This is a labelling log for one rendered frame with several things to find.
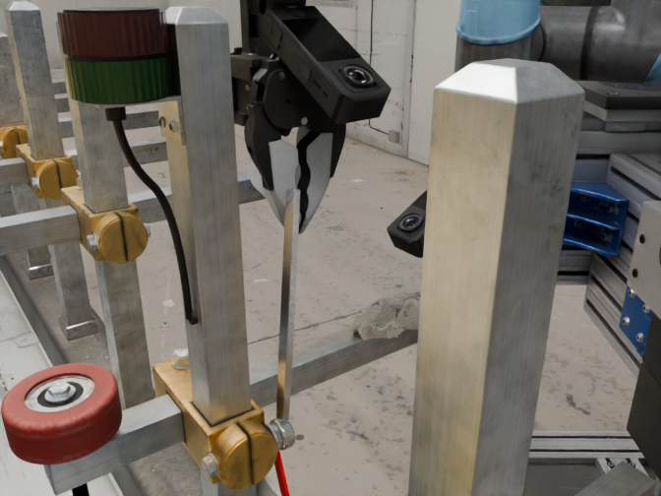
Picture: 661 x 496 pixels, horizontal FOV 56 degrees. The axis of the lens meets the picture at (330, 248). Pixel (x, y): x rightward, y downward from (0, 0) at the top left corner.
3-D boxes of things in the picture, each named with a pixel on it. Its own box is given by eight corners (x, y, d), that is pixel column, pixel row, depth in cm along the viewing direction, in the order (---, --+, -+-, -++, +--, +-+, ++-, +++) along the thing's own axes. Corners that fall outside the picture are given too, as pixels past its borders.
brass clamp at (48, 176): (60, 172, 94) (55, 139, 92) (87, 195, 84) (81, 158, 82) (16, 179, 91) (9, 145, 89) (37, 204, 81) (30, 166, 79)
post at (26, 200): (54, 297, 118) (2, 29, 99) (59, 305, 115) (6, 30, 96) (34, 303, 116) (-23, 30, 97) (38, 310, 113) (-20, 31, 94)
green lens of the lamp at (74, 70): (152, 84, 42) (149, 49, 41) (190, 95, 37) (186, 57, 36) (58, 92, 38) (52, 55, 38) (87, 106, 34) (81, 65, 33)
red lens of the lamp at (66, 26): (148, 44, 41) (144, 8, 40) (186, 52, 36) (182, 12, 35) (51, 49, 38) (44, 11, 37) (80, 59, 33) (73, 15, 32)
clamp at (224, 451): (207, 392, 60) (203, 346, 58) (279, 473, 50) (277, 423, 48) (150, 413, 57) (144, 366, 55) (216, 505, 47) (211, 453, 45)
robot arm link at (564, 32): (588, 76, 72) (573, 89, 63) (492, 70, 77) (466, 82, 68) (599, 3, 69) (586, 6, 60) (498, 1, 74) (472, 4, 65)
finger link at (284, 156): (269, 218, 59) (265, 121, 56) (303, 237, 55) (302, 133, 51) (239, 225, 57) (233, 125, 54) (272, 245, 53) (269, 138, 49)
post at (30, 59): (90, 333, 97) (32, 1, 78) (96, 341, 95) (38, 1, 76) (66, 340, 95) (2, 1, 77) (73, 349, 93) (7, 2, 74)
